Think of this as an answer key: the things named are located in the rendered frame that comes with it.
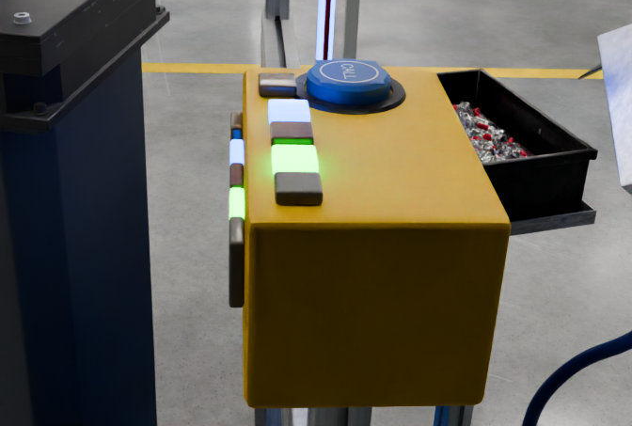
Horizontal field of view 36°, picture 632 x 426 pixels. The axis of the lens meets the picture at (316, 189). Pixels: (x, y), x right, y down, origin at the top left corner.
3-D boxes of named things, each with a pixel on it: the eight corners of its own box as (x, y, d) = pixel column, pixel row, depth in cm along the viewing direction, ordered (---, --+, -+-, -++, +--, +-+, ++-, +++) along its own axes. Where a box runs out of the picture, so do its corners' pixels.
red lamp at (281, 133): (313, 150, 40) (314, 137, 40) (270, 149, 40) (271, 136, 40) (310, 133, 42) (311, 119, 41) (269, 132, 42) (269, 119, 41)
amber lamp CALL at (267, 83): (296, 98, 45) (297, 86, 45) (258, 97, 45) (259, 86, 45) (294, 84, 47) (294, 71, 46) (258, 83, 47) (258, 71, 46)
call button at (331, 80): (394, 118, 45) (397, 84, 44) (308, 118, 44) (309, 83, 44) (383, 86, 48) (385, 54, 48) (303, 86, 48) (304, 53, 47)
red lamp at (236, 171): (243, 245, 42) (244, 184, 40) (229, 245, 42) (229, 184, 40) (243, 220, 44) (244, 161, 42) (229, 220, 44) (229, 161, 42)
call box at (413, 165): (481, 436, 40) (517, 216, 35) (242, 440, 40) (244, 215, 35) (418, 240, 55) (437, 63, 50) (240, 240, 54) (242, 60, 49)
